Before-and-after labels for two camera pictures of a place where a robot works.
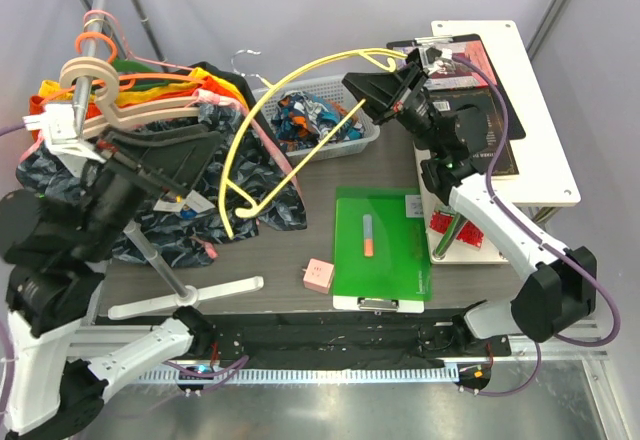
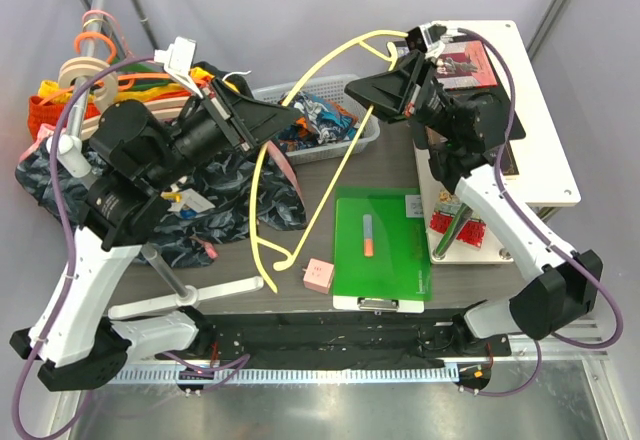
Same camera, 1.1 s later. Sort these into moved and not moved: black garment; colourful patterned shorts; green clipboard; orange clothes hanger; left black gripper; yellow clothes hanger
Moved: yellow clothes hanger; left black gripper
Not moved: colourful patterned shorts; green clipboard; orange clothes hanger; black garment
